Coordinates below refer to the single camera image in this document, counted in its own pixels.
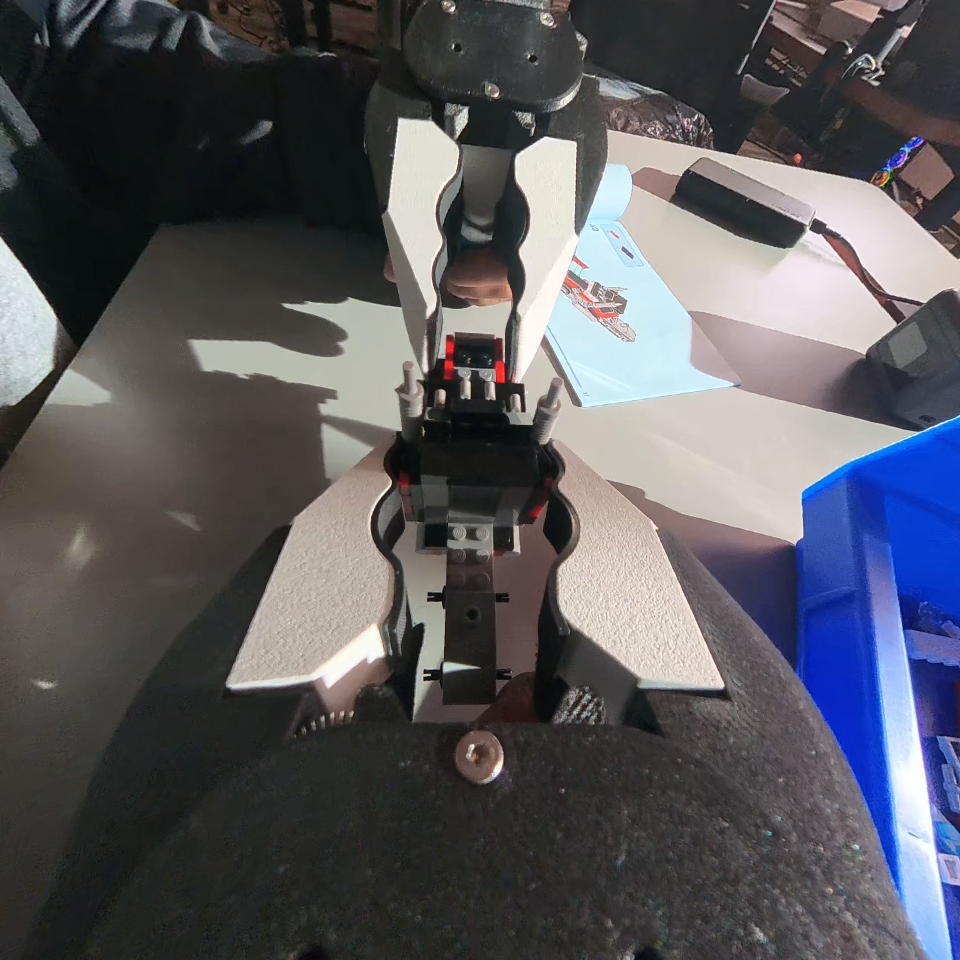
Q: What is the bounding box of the blue plastic bin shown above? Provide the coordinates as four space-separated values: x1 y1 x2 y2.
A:
795 416 960 960

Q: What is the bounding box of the person's left forearm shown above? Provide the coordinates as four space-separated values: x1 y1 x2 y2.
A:
135 30 384 256

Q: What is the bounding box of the person's left hand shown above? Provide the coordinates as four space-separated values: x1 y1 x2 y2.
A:
442 243 517 309

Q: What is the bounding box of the black power cable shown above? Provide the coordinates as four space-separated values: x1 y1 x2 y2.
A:
810 217 927 309

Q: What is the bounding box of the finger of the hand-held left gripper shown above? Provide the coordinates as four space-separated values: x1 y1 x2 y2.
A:
381 116 466 375
506 133 581 382

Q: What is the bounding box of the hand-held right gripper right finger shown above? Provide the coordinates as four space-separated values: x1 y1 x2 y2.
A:
540 441 729 727

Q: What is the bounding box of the light blue instruction booklet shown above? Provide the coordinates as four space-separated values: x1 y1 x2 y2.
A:
541 163 742 410

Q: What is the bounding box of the grey electronic device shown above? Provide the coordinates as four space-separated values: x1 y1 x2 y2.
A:
866 288 960 432

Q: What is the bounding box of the black power adapter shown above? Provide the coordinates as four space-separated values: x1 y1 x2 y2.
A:
669 156 819 250

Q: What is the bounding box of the pile of toy wheels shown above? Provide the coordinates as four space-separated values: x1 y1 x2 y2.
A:
896 592 960 886

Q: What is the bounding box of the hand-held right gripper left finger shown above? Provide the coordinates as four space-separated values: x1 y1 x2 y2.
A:
223 438 421 725

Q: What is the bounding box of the toy brick truck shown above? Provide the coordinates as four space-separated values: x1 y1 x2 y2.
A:
393 330 565 706

